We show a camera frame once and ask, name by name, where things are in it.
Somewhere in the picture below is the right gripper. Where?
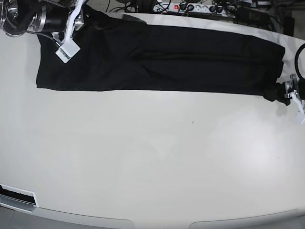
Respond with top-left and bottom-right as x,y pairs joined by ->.
33,4 -> 76,33

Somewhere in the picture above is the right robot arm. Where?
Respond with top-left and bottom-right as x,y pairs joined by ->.
0,0 -> 86,37

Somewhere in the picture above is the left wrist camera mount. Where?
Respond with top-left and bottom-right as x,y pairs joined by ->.
289,90 -> 305,124

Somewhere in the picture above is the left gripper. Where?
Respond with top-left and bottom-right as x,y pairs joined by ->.
285,74 -> 305,100

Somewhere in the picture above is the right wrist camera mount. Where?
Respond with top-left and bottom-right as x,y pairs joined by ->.
52,0 -> 86,63

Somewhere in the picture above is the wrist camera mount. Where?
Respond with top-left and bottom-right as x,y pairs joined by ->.
52,0 -> 86,63
289,90 -> 305,124

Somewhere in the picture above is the black t-shirt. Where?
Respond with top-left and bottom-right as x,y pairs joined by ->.
36,5 -> 285,101

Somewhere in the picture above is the white power strip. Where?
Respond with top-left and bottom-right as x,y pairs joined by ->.
153,1 -> 234,17

